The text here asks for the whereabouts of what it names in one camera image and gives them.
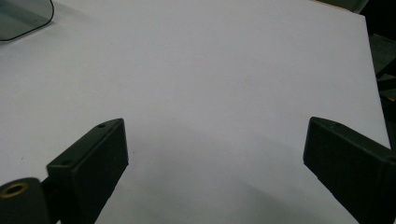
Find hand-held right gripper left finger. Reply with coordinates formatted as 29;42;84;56
46;118;129;224

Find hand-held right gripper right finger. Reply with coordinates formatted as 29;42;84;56
303;117;396;224

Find clear plastic compartment box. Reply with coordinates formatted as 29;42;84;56
0;0;55;42

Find black metal stand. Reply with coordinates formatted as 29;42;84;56
368;32;396;147

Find white table cover sheet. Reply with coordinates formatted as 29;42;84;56
0;0;391;224

